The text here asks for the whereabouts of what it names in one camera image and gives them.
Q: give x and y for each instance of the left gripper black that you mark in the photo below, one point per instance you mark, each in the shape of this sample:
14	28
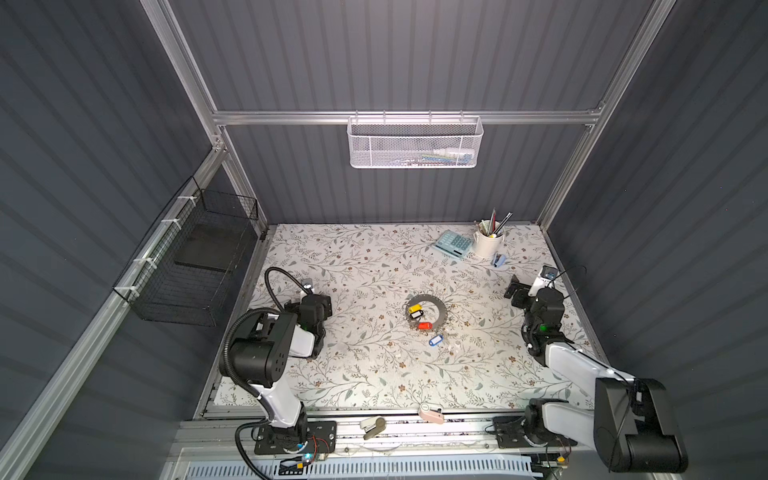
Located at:
291	308

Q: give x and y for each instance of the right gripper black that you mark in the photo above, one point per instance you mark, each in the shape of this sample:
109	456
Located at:
522	294

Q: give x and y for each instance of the blue tag key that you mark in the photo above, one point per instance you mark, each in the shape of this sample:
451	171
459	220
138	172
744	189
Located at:
435	341

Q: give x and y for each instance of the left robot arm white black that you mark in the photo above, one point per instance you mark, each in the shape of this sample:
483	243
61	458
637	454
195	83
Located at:
255	353

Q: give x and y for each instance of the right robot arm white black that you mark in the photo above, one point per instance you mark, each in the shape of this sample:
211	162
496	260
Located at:
631	425

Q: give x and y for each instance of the white pen cup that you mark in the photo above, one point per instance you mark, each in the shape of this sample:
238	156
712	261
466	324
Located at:
489	234

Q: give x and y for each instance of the teal calculator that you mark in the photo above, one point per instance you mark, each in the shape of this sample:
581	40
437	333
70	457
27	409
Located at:
453	244

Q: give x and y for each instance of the floral table mat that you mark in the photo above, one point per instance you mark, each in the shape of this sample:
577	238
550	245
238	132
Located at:
372	358

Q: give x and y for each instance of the pink tape dispenser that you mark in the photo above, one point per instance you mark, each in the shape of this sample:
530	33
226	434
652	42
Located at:
431	414

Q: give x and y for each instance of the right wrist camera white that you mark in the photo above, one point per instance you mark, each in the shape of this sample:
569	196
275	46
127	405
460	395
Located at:
545	278

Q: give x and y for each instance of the black wire side basket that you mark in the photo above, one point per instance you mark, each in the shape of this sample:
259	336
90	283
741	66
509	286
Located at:
192	273

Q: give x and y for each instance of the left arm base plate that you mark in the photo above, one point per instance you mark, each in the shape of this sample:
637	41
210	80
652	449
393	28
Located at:
321	437

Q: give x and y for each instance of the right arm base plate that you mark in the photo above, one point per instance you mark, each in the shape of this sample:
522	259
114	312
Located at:
507	433

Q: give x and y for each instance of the white wire wall basket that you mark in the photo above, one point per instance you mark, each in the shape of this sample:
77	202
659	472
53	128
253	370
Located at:
414	142

